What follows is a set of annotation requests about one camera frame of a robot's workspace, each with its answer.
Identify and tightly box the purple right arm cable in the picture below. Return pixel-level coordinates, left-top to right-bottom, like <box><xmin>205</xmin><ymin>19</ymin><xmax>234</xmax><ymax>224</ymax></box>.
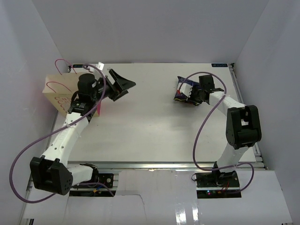
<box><xmin>179</xmin><ymin>71</ymin><xmax>255</xmax><ymax>193</ymax></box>

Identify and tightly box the white cardboard front panel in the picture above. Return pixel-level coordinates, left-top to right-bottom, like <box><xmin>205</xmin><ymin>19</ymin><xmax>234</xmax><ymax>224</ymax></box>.
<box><xmin>23</xmin><ymin>170</ymin><xmax>292</xmax><ymax>225</ymax></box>

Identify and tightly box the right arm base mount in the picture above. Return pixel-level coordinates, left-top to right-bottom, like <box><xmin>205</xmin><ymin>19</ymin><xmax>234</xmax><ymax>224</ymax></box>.
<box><xmin>191</xmin><ymin>172</ymin><xmax>241</xmax><ymax>199</ymax></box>

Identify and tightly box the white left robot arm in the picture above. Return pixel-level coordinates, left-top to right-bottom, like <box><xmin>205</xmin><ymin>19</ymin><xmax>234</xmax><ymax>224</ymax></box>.
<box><xmin>30</xmin><ymin>69</ymin><xmax>136</xmax><ymax>195</ymax></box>

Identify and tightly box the blue label back right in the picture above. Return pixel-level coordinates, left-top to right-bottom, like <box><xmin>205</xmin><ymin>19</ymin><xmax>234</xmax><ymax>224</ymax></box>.
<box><xmin>211</xmin><ymin>63</ymin><xmax>228</xmax><ymax>68</ymax></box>

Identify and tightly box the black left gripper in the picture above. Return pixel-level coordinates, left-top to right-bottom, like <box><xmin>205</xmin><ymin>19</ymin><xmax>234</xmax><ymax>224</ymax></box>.
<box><xmin>91</xmin><ymin>69</ymin><xmax>135</xmax><ymax>103</ymax></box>

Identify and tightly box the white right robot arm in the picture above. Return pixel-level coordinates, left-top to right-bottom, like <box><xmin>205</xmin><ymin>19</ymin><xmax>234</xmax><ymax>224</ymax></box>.
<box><xmin>191</xmin><ymin>74</ymin><xmax>262</xmax><ymax>187</ymax></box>

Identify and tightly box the beige and pink paper bag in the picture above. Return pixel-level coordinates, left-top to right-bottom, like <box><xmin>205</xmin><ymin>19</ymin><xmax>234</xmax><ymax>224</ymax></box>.
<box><xmin>43</xmin><ymin>59</ymin><xmax>101</xmax><ymax>117</ymax></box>

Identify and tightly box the large dark blue snack bag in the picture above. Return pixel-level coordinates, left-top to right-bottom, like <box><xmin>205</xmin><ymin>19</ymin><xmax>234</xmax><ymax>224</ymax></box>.
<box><xmin>173</xmin><ymin>76</ymin><xmax>201</xmax><ymax>106</ymax></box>

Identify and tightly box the blue label back left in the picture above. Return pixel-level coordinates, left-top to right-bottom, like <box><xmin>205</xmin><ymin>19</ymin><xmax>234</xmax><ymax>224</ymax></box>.
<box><xmin>72</xmin><ymin>64</ymin><xmax>83</xmax><ymax>68</ymax></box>

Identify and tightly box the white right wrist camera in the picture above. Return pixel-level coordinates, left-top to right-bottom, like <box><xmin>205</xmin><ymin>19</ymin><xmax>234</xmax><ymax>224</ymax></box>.
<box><xmin>178</xmin><ymin>82</ymin><xmax>193</xmax><ymax>98</ymax></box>

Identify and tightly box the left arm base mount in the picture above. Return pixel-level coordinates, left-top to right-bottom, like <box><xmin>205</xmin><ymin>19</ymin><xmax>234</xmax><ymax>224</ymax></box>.
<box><xmin>69</xmin><ymin>173</ymin><xmax>116</xmax><ymax>197</ymax></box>

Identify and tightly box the blue label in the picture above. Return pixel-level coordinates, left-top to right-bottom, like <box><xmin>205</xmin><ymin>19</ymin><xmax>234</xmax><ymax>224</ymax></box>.
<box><xmin>211</xmin><ymin>63</ymin><xmax>228</xmax><ymax>68</ymax></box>
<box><xmin>72</xmin><ymin>64</ymin><xmax>83</xmax><ymax>68</ymax></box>

